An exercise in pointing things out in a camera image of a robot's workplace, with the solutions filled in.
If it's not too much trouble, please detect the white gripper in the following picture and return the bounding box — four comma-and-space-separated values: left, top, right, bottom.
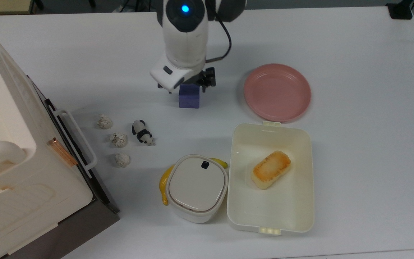
150, 53, 217, 95

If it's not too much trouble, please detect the purple cube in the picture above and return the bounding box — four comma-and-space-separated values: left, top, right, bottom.
179, 83, 201, 109

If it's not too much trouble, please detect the pink plate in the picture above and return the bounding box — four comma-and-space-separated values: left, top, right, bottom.
244, 64, 312, 122

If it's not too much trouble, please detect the small panda figurine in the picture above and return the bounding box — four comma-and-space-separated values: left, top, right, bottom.
132, 120, 156, 146

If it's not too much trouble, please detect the crumpled white paper lump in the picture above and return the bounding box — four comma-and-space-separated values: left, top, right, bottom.
109, 132, 128, 148
97, 114, 114, 130
115, 152, 131, 168

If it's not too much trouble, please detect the yellow banana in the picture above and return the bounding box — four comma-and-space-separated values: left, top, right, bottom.
159, 158, 229, 206

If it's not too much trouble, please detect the white lidded square container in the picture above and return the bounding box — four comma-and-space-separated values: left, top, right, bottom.
166, 155, 228, 224

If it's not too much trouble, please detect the toasted bread slice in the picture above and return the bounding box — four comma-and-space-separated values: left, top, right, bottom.
251, 151, 292, 190

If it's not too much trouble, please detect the cream plastic lunch box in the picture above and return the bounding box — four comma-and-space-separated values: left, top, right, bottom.
226, 121, 315, 236

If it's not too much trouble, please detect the white toy oven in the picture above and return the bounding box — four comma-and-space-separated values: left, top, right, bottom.
0, 14, 120, 259

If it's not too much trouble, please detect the wooden desk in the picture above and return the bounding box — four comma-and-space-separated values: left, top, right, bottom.
0, 0, 36, 15

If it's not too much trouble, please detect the black table clamp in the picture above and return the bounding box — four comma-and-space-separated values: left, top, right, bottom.
386, 0, 414, 20

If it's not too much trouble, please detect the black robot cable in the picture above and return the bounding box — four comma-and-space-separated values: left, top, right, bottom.
206, 10, 232, 64

